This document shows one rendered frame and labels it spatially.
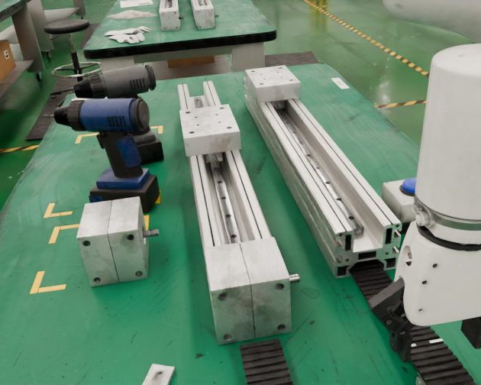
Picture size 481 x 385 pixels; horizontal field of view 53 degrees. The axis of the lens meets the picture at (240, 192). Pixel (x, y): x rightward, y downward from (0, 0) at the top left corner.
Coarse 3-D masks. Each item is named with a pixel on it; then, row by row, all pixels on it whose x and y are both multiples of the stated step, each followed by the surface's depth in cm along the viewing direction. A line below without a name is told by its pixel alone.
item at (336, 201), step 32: (288, 128) 110; (320, 128) 102; (288, 160) 95; (320, 160) 98; (320, 192) 79; (352, 192) 82; (320, 224) 77; (352, 224) 76; (384, 224) 70; (352, 256) 72; (384, 256) 73
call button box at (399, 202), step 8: (384, 184) 85; (392, 184) 85; (400, 184) 84; (384, 192) 85; (392, 192) 82; (400, 192) 82; (408, 192) 81; (384, 200) 86; (392, 200) 82; (400, 200) 80; (408, 200) 80; (392, 208) 82; (400, 208) 79; (408, 208) 79; (400, 216) 80; (408, 216) 80; (408, 224) 81; (400, 232) 81
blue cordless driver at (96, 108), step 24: (72, 120) 87; (96, 120) 86; (120, 120) 85; (144, 120) 87; (120, 144) 89; (120, 168) 91; (144, 168) 95; (96, 192) 93; (120, 192) 92; (144, 192) 91
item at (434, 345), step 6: (420, 342) 58; (426, 342) 58; (432, 342) 58; (438, 342) 58; (414, 348) 57; (420, 348) 57; (426, 348) 57; (432, 348) 57; (438, 348) 57; (444, 348) 57; (414, 354) 56
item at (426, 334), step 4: (412, 332) 60; (416, 332) 60; (420, 332) 60; (424, 332) 60; (428, 332) 60; (432, 332) 60; (412, 336) 59; (416, 336) 59; (420, 336) 59; (424, 336) 59; (428, 336) 59; (432, 336) 59; (436, 336) 59; (412, 340) 58; (416, 340) 58; (420, 340) 58; (424, 340) 58; (428, 340) 58
